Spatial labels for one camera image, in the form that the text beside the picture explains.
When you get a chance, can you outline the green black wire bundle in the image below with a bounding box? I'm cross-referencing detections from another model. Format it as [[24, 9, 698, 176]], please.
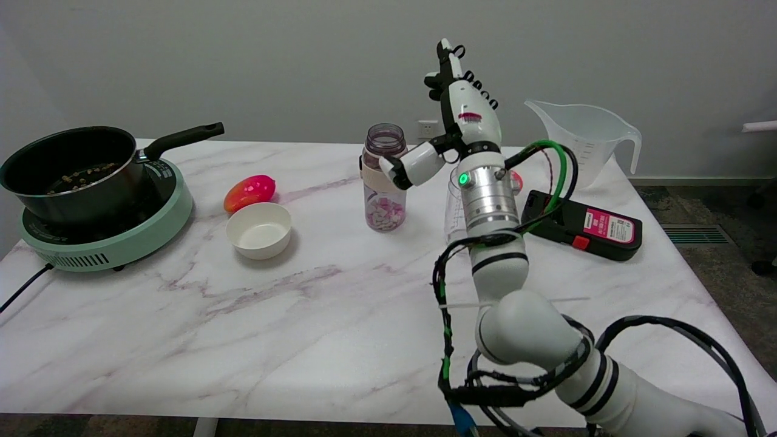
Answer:
[[432, 140, 592, 437]]

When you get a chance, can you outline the green induction cooker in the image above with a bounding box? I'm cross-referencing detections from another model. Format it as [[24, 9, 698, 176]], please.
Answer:
[[17, 157, 194, 272]]

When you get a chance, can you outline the white bowl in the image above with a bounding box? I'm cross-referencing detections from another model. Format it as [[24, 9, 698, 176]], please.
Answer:
[[226, 202, 293, 261]]

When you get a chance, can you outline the red orange mango fruit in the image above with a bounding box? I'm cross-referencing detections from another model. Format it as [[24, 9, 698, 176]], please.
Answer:
[[223, 175, 276, 214]]

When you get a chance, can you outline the black power cord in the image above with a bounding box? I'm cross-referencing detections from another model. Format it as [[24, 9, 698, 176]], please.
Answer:
[[0, 263, 54, 314]]

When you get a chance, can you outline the clear bottle with beige sleeve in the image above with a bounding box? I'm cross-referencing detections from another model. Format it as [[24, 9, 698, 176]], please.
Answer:
[[359, 123, 411, 233]]

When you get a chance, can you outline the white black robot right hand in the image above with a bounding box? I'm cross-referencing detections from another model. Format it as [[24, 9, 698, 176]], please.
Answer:
[[378, 38, 503, 191]]

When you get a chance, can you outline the large translucent measuring jug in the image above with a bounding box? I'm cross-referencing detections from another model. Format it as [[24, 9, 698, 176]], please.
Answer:
[[524, 99, 642, 192]]

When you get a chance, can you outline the black saucepan with handle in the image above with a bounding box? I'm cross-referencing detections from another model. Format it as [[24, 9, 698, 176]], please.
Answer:
[[0, 122, 225, 226]]

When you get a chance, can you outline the black device with pink label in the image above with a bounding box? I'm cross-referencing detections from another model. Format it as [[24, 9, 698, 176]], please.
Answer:
[[521, 190, 643, 262]]

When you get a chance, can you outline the small clear measuring cup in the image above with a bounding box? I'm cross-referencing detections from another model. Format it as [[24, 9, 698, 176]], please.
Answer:
[[444, 167, 469, 245]]

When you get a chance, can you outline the thick black cable loop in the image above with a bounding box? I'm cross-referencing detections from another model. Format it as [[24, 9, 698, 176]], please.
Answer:
[[464, 316, 765, 437]]

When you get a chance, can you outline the floor vent grille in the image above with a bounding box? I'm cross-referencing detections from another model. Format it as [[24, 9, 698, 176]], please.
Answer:
[[660, 223, 735, 246]]

